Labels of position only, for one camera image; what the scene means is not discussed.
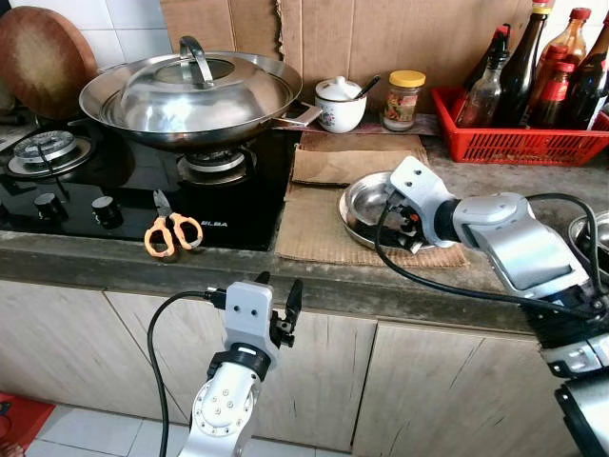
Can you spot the steel bowl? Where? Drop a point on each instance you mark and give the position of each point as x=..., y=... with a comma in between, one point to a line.
x=366, y=205
x=580, y=231

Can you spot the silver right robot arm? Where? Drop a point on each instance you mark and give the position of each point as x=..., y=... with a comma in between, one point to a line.
x=523, y=252

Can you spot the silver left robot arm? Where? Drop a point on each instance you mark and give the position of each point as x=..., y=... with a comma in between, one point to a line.
x=224, y=409

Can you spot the steel plate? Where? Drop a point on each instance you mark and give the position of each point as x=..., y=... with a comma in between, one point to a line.
x=357, y=238

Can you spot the flat cardboard mat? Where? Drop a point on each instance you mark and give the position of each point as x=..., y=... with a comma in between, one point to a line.
x=309, y=228

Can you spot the black glass gas stove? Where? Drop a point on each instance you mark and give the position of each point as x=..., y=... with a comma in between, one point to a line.
x=238, y=214

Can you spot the folded cardboard mat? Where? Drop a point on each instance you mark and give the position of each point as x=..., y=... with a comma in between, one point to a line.
x=343, y=157

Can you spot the glass jar yellow lid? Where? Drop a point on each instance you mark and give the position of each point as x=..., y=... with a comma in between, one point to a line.
x=403, y=105

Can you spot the white ceramic condiment jar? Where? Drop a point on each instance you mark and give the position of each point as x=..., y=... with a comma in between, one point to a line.
x=339, y=112

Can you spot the gas burner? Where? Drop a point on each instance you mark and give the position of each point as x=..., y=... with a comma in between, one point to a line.
x=48, y=150
x=214, y=167

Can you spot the red plastic basket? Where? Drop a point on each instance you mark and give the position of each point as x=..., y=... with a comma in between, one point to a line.
x=514, y=148

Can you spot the dark condiment spoon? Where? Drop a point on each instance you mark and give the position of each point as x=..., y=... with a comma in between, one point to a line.
x=369, y=84

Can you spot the clear glass bottle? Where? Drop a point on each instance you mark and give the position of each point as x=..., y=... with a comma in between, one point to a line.
x=481, y=100

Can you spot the black stove knob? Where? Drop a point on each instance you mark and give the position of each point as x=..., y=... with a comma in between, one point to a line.
x=49, y=208
x=107, y=211

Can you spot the large cardboard sheet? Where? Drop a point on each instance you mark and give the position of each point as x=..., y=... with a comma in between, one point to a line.
x=400, y=38

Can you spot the steel wok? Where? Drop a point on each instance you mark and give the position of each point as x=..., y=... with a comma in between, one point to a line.
x=143, y=141

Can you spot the tall dark glass bottle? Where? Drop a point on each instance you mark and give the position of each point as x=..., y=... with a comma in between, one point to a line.
x=521, y=76

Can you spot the small red label bottle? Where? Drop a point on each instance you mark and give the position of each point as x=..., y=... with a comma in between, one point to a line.
x=552, y=100

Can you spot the steel wok lid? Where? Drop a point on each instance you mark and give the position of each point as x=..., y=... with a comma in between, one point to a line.
x=190, y=100

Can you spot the dark bottle black nozzle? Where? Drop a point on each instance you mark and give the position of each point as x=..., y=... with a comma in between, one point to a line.
x=495, y=43

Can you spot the amber bottle red cap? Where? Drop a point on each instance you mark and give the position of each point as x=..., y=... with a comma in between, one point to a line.
x=569, y=38

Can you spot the small cardboard sheet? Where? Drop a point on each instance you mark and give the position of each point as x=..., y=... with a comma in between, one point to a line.
x=219, y=19

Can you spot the red floor mat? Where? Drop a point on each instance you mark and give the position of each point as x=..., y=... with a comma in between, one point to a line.
x=24, y=419

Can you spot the round wooden chopping board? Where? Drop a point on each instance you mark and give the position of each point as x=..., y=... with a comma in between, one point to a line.
x=33, y=62

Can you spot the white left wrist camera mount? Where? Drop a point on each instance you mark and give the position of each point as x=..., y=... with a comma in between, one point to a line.
x=247, y=314

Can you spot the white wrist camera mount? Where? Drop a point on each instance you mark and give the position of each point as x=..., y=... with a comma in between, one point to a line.
x=247, y=314
x=419, y=181

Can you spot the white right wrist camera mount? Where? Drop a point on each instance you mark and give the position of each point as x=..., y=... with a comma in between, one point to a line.
x=419, y=181

